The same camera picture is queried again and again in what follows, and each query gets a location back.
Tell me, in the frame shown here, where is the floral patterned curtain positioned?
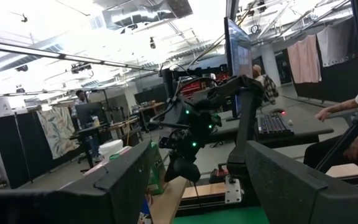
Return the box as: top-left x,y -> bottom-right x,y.
35,107 -> 80,159

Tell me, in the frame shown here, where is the wooden shelf with black frame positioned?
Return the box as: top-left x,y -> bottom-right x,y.
149,175 -> 189,224

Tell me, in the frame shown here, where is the computer monitor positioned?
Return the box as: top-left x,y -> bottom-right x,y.
224,17 -> 253,121

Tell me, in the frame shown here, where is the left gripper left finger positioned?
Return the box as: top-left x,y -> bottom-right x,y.
0,140 -> 155,224

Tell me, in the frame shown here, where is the Apple Jacks cereal box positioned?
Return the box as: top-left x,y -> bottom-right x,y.
109,151 -> 129,161
147,141 -> 169,196

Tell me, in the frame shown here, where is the black desk monitor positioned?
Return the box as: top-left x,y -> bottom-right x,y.
75,101 -> 105,125

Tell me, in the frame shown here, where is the backlit computer keyboard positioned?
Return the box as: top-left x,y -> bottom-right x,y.
255,111 -> 295,139

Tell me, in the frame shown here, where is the pink hanging cloth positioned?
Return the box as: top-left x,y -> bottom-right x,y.
287,34 -> 322,84

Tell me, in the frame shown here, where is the Frosted Flakes cereal box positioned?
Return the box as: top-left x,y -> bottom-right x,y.
137,195 -> 154,224

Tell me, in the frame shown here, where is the grey hanging cloth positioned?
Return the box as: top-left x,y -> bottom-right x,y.
316,17 -> 358,68

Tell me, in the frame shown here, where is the person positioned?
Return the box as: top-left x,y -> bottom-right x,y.
303,86 -> 358,174
252,64 -> 279,105
70,89 -> 104,161

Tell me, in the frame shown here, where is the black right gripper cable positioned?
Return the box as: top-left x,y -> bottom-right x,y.
149,77 -> 183,125

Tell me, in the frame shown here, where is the black partition panel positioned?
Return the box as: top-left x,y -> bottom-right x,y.
0,111 -> 40,189

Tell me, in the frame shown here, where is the white metal bracket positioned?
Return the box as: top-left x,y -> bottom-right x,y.
224,175 -> 242,205

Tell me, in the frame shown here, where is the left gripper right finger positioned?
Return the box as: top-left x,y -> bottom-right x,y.
244,139 -> 358,224

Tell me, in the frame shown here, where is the black table frame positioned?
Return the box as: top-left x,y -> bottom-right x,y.
174,172 -> 358,218

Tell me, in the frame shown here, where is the black computer mouse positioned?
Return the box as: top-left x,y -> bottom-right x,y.
270,107 -> 288,116

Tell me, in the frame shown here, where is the dark grey desk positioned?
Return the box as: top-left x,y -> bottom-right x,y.
209,105 -> 335,149

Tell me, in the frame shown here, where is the black overhead light bar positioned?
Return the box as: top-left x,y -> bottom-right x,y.
0,40 -> 160,73

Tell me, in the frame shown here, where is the red tool cabinet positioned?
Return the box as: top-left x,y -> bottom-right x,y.
181,73 -> 229,97

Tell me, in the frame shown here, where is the white bucket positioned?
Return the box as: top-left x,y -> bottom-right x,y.
99,139 -> 124,159

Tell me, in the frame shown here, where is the black ceiling camera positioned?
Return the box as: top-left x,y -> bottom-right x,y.
71,63 -> 92,75

